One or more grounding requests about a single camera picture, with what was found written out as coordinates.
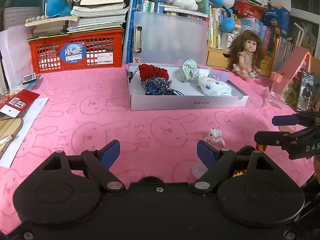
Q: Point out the row of upright books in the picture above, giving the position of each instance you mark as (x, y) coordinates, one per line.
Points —
(275, 21)

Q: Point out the black binder clip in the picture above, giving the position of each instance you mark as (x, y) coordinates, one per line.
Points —
(130, 74)

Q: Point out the wooden desk drawer organizer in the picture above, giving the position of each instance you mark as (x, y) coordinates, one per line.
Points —
(218, 58)

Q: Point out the translucent clipboard folder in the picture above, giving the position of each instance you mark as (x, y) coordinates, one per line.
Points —
(170, 39)

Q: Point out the small calculator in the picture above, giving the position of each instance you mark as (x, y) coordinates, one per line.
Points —
(29, 78)

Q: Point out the red yellow hair scrunchie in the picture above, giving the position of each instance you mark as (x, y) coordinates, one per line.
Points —
(243, 157)

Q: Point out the white shallow cardboard box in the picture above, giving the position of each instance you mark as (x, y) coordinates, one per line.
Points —
(192, 97)

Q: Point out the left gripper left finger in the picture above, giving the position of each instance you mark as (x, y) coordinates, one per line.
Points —
(98, 164)

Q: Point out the small white crumpled toy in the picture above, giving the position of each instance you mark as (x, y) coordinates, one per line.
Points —
(214, 136)

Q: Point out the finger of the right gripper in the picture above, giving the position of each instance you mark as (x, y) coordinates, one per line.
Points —
(303, 118)
(270, 138)

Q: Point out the pink bunny print cloth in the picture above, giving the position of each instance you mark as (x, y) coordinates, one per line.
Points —
(88, 108)

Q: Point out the green checked cloth doll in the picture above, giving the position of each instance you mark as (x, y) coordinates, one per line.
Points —
(190, 72)

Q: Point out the brown haired baby doll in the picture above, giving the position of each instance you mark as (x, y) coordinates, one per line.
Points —
(246, 54)

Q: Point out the purple plush toy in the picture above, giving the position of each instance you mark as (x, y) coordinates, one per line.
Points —
(220, 75)

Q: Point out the blue floral drawstring pouch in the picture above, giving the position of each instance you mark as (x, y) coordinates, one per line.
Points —
(159, 86)

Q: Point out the clear drinking glass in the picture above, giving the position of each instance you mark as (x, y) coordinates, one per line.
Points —
(278, 91)

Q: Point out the stack of books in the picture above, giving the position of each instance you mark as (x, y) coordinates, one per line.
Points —
(86, 15)

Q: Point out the red card packet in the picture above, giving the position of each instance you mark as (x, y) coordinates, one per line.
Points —
(15, 103)

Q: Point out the white paper strip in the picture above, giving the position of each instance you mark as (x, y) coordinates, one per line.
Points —
(28, 120)

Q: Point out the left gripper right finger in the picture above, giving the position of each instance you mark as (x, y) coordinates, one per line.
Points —
(218, 163)

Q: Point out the red plastic basket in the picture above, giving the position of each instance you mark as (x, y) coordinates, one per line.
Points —
(86, 50)

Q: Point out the red crocheted yarn item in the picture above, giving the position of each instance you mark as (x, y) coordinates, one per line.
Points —
(147, 71)

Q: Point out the white fluffy plush toy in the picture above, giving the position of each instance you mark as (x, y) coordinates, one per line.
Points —
(213, 87)

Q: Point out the smartphone on stand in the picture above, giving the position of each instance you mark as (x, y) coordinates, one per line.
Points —
(308, 96)

